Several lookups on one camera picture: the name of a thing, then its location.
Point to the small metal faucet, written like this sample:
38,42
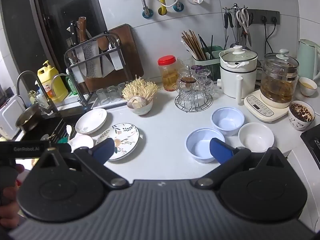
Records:
79,97

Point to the glass health kettle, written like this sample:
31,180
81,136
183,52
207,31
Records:
277,80

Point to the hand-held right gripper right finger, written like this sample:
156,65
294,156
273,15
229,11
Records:
220,150

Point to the yellow detergent bottle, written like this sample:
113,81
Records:
52,85

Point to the white sheathed knife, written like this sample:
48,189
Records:
116,60

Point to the drinking glass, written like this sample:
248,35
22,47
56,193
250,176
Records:
101,96
121,89
112,93

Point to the purple lid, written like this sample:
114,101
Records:
196,67

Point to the wooden cutting board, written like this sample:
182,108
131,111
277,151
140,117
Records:
130,55

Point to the white plastic box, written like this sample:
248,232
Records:
10,117

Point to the kitchen sink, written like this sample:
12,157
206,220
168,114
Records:
47,130

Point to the teacup with tea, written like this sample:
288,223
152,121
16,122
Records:
307,91

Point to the bundle of black chopsticks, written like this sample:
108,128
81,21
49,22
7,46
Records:
211,43

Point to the glass cup with brown lid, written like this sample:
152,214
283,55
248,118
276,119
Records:
186,91

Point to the green bottle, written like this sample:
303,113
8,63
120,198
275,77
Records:
71,86

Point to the white spoon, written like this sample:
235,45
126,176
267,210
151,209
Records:
68,130

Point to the dark window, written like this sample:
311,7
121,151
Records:
50,17

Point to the green chopstick holder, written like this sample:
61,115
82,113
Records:
212,63

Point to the black knife rack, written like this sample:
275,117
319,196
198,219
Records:
64,57

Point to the metal pot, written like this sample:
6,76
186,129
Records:
27,118

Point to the mint green kettle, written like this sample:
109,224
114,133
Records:
308,60

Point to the patterned cup with brown residue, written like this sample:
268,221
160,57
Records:
297,123

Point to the tall metal faucet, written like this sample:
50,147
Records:
46,107

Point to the cream kettle base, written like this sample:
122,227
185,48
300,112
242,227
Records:
260,107

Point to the black cooktop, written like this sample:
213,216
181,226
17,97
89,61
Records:
312,142

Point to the bundle of wooden chopsticks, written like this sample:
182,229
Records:
191,45

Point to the white plate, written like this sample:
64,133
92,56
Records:
91,121

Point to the person's left hand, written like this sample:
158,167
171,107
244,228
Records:
8,195

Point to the floral print plate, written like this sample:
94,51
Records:
125,137

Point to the white electric pot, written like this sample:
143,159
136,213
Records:
232,80

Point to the clear glass cup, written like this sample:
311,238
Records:
205,81

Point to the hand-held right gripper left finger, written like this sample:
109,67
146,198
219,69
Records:
106,148

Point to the red lid jar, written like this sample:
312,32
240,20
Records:
168,77

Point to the small white dish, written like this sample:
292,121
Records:
82,142

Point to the grey wall power strip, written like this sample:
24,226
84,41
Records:
257,15

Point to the light blue bowl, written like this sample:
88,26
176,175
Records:
227,120
200,145

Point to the patterned cleaver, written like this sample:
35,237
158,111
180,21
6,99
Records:
91,60

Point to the hanging utensil rack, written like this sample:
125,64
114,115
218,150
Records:
235,6

